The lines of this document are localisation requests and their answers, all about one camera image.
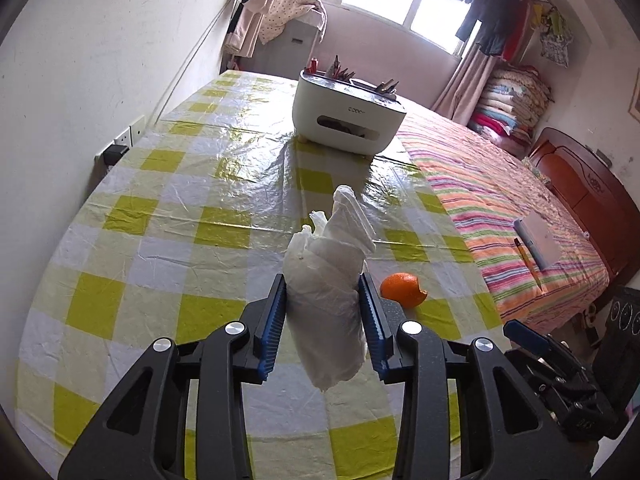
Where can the white desk organizer box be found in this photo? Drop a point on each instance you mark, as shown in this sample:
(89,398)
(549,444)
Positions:
(345,115)

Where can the row of hanging clothes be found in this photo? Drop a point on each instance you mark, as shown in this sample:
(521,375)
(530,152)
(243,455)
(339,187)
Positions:
(480,5)

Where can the light blue notebook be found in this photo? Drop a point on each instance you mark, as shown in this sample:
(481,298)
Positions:
(537,237)

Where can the floral cloth by headboard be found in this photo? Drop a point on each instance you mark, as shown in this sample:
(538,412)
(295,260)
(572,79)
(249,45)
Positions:
(536,169)

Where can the white plastic bag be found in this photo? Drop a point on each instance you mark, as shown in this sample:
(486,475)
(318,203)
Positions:
(330,290)

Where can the orange fruit peel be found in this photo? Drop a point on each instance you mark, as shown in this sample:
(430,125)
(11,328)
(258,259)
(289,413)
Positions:
(400,291)

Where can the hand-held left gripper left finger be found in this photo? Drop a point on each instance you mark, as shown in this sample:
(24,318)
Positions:
(270,330)

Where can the wooden headboard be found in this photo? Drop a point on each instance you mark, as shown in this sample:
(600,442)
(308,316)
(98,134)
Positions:
(580,190)

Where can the pile of clothes on cabinet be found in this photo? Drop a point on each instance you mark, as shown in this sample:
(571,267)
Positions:
(280,15)

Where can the bunch of pens in organizer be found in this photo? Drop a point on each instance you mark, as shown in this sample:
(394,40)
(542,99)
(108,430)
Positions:
(345,76)

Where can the floral hanging bag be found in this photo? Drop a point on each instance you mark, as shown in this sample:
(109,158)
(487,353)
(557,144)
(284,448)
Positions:
(556,40)

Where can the bed with striped sheet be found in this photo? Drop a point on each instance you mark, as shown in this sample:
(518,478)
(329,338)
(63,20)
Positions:
(480,200)

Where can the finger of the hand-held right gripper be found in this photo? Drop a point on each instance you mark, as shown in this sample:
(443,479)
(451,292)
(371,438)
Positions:
(527,335)

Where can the yellow pencil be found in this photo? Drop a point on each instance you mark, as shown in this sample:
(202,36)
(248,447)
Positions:
(529,265)

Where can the black case with white rings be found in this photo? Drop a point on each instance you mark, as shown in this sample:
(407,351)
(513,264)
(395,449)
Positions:
(622,340)

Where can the black plug adapter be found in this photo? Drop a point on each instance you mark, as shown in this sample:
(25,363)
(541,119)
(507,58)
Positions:
(116,154)

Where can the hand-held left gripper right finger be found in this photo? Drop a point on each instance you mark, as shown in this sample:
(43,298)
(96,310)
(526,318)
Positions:
(374,325)

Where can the grey white cabinet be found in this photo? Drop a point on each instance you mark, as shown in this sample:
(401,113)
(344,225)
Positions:
(295,50)

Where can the pink curtain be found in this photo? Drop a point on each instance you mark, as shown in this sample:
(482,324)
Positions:
(465,85)

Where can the stack of folded quilts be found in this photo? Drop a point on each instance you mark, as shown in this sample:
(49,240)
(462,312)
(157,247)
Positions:
(510,110)

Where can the wall picture frame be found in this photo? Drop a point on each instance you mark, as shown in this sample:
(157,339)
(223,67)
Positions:
(635,95)

